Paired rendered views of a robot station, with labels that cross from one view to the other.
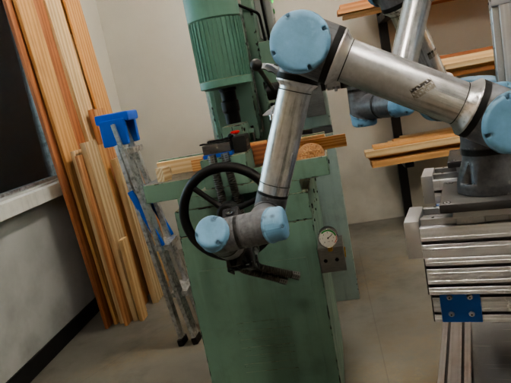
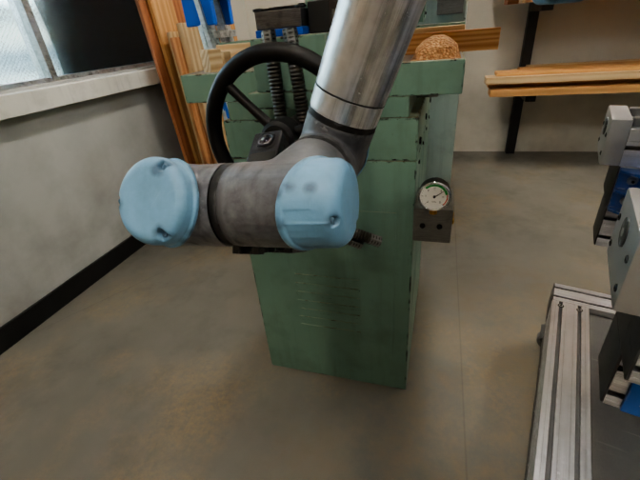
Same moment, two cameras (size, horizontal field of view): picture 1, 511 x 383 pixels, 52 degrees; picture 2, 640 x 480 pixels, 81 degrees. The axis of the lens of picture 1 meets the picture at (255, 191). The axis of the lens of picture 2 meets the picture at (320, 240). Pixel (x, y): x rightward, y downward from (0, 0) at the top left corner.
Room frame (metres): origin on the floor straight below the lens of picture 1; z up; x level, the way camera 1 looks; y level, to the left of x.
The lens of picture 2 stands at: (0.81, -0.07, 0.97)
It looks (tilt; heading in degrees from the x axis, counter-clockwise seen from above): 29 degrees down; 10
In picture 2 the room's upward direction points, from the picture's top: 5 degrees counter-clockwise
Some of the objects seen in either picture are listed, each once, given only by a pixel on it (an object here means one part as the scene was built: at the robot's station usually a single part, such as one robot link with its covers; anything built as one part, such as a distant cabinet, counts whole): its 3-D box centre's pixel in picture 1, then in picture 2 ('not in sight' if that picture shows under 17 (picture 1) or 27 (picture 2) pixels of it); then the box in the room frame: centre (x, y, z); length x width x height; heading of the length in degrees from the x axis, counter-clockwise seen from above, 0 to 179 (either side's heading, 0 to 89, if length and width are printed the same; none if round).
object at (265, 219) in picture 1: (262, 225); (295, 196); (1.11, 0.00, 0.84); 0.11 x 0.11 x 0.08; 79
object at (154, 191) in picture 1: (236, 177); (315, 79); (1.68, 0.05, 0.87); 0.61 x 0.30 x 0.06; 80
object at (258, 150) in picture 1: (245, 156); not in sight; (1.69, 0.01, 0.93); 0.22 x 0.01 x 0.06; 80
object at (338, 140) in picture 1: (267, 153); (370, 47); (1.76, -0.06, 0.92); 0.54 x 0.02 x 0.04; 80
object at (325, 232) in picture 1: (328, 238); (433, 197); (1.53, -0.19, 0.65); 0.06 x 0.04 x 0.08; 80
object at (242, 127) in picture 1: (238, 136); not in sight; (1.80, 0.02, 0.99); 0.14 x 0.07 x 0.09; 170
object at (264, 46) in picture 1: (274, 61); not in sight; (1.97, -0.16, 1.22); 0.09 x 0.08 x 0.15; 170
